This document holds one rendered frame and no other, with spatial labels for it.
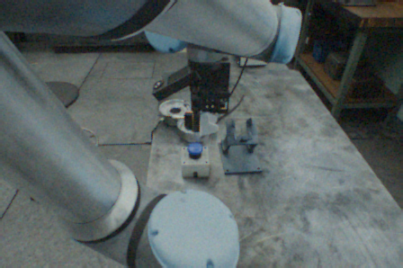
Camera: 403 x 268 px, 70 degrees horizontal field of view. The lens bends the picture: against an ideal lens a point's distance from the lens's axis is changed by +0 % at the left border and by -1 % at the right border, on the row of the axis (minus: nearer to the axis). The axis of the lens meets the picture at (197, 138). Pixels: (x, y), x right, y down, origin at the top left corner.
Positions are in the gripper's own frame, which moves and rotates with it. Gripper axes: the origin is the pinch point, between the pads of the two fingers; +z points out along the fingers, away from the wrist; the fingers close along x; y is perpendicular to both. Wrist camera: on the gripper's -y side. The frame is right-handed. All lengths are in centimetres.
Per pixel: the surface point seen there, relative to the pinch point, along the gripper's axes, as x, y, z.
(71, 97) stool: 73, -60, 29
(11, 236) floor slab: 36, -97, 91
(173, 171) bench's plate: -1.0, -5.9, 10.7
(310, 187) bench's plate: -8.1, 28.6, 10.7
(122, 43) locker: 291, -79, 78
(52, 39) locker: 291, -160, 71
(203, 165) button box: -3.5, 2.0, 6.4
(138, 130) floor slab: 128, -41, 90
